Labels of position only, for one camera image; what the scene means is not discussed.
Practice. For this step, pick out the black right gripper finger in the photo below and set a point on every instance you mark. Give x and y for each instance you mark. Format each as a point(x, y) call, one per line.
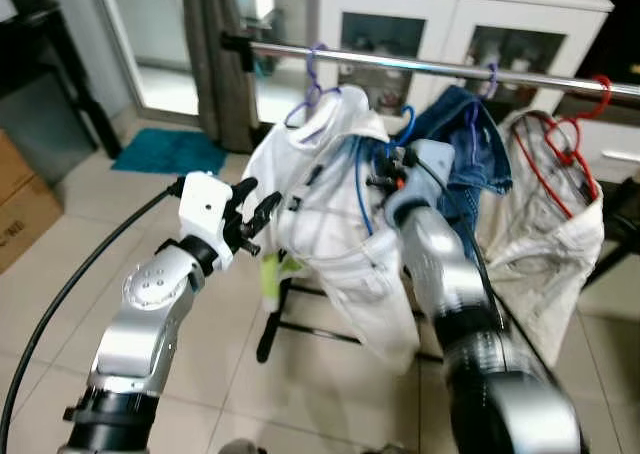
point(377, 182)
point(375, 158)

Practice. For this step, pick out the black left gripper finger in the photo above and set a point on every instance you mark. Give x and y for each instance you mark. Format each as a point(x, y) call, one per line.
point(242, 196)
point(266, 214)

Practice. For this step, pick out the light blue denim jeans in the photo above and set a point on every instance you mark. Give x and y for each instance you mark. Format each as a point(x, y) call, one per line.
point(370, 304)

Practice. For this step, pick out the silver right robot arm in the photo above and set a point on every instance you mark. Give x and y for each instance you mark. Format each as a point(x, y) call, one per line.
point(440, 254)

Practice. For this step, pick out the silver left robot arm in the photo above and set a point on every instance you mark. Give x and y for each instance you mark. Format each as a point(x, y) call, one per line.
point(135, 334)

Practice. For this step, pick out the yellow green cloth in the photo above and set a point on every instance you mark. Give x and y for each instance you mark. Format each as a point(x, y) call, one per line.
point(270, 279)

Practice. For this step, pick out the dark blue denim garment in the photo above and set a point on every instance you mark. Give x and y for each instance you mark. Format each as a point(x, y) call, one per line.
point(480, 154)

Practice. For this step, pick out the teal floor mat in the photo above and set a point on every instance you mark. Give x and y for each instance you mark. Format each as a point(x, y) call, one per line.
point(170, 152)

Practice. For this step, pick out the grey curtain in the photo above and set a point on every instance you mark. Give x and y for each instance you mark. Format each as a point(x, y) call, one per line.
point(215, 94)

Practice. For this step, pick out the white glass door cabinet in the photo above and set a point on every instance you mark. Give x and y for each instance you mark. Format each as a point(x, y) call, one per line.
point(445, 14)

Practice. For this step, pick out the cream garment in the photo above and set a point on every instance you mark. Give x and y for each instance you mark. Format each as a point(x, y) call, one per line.
point(540, 264)

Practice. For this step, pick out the white framed glass door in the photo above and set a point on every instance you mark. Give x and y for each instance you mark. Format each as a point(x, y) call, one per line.
point(150, 34)

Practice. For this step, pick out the brown cardboard box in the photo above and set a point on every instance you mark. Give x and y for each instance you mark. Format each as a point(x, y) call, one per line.
point(25, 204)

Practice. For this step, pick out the dark grey cabinet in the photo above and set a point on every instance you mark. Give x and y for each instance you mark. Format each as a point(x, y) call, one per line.
point(40, 104)

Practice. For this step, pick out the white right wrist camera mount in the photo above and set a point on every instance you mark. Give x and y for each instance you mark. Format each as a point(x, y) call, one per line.
point(425, 179)

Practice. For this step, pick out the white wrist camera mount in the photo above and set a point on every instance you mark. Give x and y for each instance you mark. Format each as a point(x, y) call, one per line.
point(425, 179)
point(205, 214)

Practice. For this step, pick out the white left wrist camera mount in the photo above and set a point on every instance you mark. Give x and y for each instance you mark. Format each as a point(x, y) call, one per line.
point(205, 214)

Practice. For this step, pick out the black clothes rack chrome rail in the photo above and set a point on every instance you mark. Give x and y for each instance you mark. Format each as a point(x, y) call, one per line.
point(420, 66)

